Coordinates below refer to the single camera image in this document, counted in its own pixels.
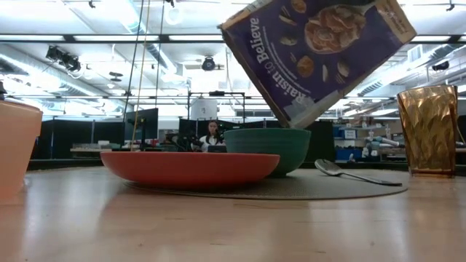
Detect teal bowl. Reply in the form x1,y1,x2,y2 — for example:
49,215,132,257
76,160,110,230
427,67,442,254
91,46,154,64
223,127,312,178

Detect orange plate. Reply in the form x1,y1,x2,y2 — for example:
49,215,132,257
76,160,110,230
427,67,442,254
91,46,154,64
100,151,281,190

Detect metal spoon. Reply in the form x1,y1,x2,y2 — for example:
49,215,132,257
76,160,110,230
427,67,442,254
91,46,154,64
314,158,403,187

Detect purple cereal box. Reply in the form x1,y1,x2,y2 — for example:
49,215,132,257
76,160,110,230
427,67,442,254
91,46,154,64
217,0,418,130

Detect amber textured glass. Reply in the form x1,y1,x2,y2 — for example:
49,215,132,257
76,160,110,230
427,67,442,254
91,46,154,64
396,84,459,178

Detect person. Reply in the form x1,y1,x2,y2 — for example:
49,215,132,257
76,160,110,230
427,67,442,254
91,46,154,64
191,119,226,153

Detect black monitor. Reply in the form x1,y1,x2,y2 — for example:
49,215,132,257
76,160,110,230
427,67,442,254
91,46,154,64
124,108,159,141

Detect grey round placemat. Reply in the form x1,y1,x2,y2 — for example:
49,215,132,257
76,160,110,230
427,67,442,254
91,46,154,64
123,167,408,201

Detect blue storage bin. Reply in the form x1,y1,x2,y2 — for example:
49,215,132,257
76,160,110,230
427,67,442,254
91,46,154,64
334,147,363,161

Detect black ceiling light rig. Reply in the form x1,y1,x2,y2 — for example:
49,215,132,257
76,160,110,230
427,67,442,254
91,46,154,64
45,45,82,73

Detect pale orange cup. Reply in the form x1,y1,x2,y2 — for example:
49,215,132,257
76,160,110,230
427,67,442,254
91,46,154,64
0,100,44,199

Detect black metal stand frame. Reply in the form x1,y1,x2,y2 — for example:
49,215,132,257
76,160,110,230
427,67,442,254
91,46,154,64
187,90,246,124

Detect hanging yellow cable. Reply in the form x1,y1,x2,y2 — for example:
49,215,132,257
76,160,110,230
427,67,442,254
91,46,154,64
130,0,151,150

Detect hanging black cable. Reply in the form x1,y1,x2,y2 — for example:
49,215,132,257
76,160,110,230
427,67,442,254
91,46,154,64
122,0,146,121

